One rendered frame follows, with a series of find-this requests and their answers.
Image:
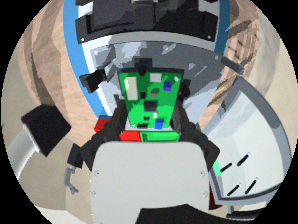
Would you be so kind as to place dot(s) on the red bin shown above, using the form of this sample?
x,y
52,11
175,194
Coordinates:
x,y
128,135

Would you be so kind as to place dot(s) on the green bin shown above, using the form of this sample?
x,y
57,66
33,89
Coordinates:
x,y
170,137

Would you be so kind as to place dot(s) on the green circuit board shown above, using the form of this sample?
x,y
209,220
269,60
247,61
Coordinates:
x,y
151,98

